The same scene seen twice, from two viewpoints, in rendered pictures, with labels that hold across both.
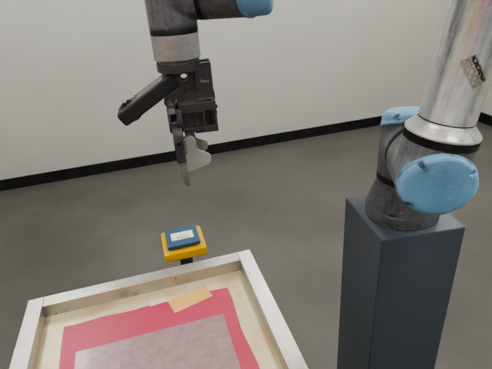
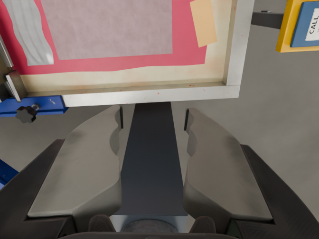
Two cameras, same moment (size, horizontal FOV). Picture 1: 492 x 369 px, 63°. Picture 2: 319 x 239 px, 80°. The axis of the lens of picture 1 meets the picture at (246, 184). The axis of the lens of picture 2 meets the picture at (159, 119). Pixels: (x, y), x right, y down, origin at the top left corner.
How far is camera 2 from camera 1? 0.71 m
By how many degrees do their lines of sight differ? 60
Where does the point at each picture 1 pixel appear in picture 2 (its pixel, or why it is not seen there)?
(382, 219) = (133, 227)
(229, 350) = (130, 51)
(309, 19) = not seen: outside the picture
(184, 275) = (233, 20)
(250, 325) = (152, 73)
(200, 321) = (168, 30)
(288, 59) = not seen: outside the picture
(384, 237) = (116, 216)
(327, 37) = not seen: outside the picture
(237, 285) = (203, 73)
